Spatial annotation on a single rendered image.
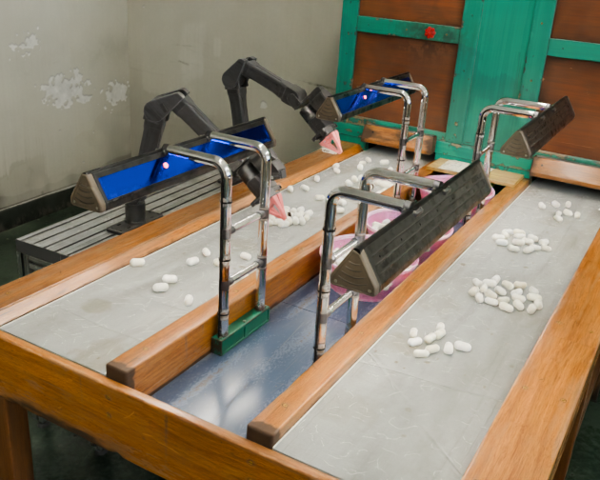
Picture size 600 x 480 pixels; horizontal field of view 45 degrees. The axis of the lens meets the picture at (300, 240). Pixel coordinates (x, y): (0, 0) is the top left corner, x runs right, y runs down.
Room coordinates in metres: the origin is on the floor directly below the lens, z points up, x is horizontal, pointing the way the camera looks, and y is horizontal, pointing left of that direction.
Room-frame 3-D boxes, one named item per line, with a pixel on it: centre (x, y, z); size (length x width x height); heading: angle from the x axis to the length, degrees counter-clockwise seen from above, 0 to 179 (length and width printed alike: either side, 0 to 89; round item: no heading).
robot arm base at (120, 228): (2.10, 0.52, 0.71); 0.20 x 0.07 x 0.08; 153
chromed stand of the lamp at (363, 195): (1.30, -0.16, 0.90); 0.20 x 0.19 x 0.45; 151
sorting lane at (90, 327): (2.03, 0.06, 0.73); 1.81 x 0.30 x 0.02; 151
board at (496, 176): (2.59, -0.64, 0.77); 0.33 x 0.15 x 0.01; 61
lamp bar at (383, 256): (1.26, -0.23, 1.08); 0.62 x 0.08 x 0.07; 151
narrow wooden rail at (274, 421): (1.79, -0.39, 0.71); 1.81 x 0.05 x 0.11; 151
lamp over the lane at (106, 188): (1.53, 0.26, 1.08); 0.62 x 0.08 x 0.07; 151
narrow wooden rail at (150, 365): (1.94, -0.10, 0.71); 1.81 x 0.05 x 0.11; 151
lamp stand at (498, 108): (2.15, -0.62, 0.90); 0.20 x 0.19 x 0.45; 151
